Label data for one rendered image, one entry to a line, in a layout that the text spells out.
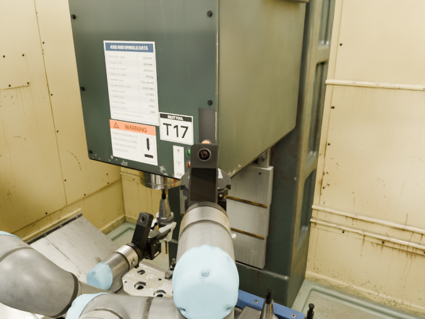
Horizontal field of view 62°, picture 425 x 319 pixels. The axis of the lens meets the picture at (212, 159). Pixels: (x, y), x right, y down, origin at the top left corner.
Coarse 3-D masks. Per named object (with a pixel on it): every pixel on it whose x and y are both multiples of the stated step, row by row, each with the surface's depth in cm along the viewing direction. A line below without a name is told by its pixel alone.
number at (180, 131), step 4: (172, 124) 86; (176, 124) 86; (180, 124) 85; (184, 124) 85; (188, 124) 84; (172, 128) 87; (176, 128) 86; (180, 128) 86; (184, 128) 85; (188, 128) 84; (172, 132) 87; (176, 132) 87; (180, 132) 86; (184, 132) 85; (188, 132) 85; (172, 136) 88; (176, 136) 87; (180, 136) 86; (184, 136) 86; (188, 136) 85; (184, 140) 86; (188, 140) 85
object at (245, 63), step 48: (96, 0) 86; (144, 0) 80; (192, 0) 74; (240, 0) 79; (288, 0) 106; (96, 48) 91; (192, 48) 78; (240, 48) 83; (288, 48) 115; (96, 96) 96; (192, 96) 81; (240, 96) 88; (288, 96) 124; (96, 144) 102; (240, 144) 93
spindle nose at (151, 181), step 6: (144, 174) 114; (150, 174) 113; (144, 180) 115; (150, 180) 114; (156, 180) 113; (162, 180) 113; (168, 180) 114; (174, 180) 115; (150, 186) 115; (156, 186) 114; (162, 186) 114; (168, 186) 115; (174, 186) 116
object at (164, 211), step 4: (160, 200) 124; (164, 200) 123; (160, 204) 124; (164, 204) 123; (168, 204) 125; (160, 208) 124; (164, 208) 124; (168, 208) 125; (160, 212) 124; (164, 212) 124; (168, 212) 125; (160, 216) 125; (164, 216) 124; (168, 216) 125
